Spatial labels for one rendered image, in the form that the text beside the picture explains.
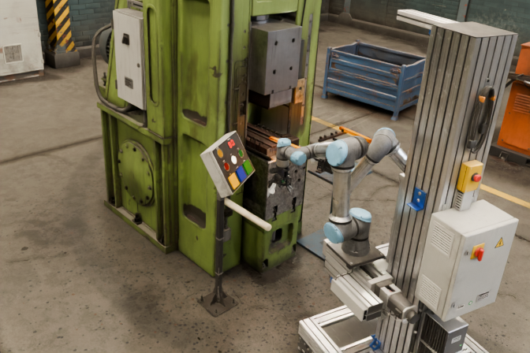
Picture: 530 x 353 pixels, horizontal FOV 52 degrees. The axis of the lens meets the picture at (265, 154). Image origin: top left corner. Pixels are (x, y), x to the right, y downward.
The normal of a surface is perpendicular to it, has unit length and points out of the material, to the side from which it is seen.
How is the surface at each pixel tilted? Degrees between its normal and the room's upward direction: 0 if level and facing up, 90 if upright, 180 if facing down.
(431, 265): 90
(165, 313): 0
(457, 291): 91
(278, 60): 90
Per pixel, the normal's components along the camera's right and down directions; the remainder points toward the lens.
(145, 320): 0.05, -0.91
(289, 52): 0.69, 0.34
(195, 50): -0.72, 0.24
